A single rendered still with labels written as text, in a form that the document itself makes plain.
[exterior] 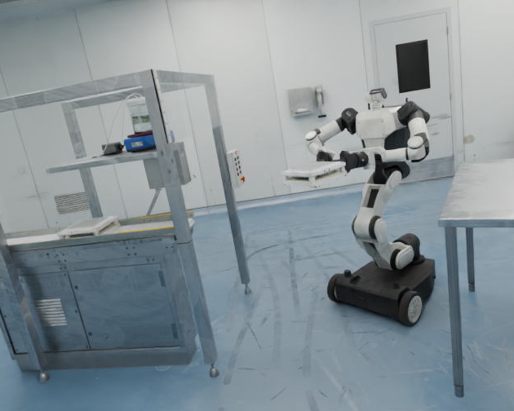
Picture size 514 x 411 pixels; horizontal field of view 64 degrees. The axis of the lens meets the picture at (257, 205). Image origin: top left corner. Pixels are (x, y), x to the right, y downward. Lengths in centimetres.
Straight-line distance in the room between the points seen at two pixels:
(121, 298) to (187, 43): 391
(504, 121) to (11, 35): 650
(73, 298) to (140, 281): 46
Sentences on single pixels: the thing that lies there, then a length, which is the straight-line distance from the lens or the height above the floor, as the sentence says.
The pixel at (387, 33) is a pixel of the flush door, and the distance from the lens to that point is 584.
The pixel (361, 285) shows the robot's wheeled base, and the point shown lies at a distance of 276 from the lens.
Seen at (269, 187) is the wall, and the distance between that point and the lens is 575.
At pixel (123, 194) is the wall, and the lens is 615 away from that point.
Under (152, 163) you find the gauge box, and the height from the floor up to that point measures 119.
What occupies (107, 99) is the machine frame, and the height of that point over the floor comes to 161.
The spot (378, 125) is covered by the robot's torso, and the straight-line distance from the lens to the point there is 260.
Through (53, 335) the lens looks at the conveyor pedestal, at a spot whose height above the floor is 25.
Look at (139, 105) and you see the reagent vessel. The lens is 225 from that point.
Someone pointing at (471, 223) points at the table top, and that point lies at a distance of 181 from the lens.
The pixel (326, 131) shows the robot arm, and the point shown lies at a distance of 279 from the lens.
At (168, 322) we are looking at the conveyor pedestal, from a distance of 252.
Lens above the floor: 143
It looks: 14 degrees down
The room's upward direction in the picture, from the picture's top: 10 degrees counter-clockwise
